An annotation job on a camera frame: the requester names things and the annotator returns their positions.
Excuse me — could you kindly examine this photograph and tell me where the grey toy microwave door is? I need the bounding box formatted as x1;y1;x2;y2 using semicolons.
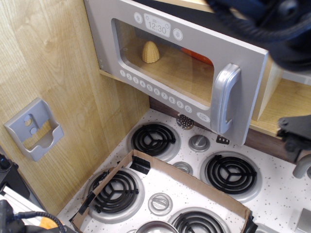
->
85;0;269;145

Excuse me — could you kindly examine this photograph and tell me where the front left black burner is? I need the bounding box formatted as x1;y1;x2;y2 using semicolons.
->
88;168;145;224

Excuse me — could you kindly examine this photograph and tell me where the grey wall phone holder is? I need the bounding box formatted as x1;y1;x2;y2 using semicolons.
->
4;98;64;162

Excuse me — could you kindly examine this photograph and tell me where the back grey stove knob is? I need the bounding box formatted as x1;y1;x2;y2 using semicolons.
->
188;135;210;152

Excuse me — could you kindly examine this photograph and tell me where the yellow toy corn cob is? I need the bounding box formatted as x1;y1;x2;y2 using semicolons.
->
141;41;160;64

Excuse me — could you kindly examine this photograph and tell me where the front grey stove knob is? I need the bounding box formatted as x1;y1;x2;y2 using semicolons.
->
148;193;173;216

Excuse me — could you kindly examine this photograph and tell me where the front right black burner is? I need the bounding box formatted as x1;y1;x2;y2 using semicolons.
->
168;207;230;233

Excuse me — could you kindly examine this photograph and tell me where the middle grey stove knob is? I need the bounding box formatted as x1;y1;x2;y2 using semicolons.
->
173;162;193;175

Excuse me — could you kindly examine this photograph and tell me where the black cable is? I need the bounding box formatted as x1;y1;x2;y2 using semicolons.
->
14;211;64;233

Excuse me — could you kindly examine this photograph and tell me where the black camera mount equipment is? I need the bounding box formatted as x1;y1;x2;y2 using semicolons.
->
0;154;30;233

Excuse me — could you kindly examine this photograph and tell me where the black burner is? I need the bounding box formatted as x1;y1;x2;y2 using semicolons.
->
88;168;145;224
126;122;181;162
168;207;230;233
199;151;262;203

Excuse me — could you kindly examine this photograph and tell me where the silver toy skimmer ladle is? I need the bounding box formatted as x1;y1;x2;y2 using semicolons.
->
176;113;194;130

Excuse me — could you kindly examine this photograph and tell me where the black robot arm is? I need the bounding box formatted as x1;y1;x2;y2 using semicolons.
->
207;0;311;72

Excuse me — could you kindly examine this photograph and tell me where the brown cardboard box frame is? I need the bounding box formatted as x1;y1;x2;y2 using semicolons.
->
67;150;257;233

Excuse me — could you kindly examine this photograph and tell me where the back left black burner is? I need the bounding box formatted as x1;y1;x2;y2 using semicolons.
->
126;122;181;162

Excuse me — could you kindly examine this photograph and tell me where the silver metal pot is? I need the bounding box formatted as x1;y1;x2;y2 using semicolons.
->
128;220;178;233

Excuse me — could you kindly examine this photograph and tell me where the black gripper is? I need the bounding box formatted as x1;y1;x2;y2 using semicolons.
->
277;116;311;162

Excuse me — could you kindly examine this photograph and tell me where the black toy slotted spatula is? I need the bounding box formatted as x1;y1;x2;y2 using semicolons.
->
216;135;230;145

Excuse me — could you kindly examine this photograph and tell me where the grey stove knob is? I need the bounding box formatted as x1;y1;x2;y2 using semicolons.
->
148;193;173;216
188;135;210;152
173;162;193;175

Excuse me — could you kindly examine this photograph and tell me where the orange toy carrot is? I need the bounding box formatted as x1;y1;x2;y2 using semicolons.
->
181;48;213;66

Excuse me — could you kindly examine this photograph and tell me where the back right black burner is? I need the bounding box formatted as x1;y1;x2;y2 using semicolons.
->
199;151;262;203

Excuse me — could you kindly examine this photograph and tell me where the grey toy faucet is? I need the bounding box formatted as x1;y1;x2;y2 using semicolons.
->
293;154;311;179

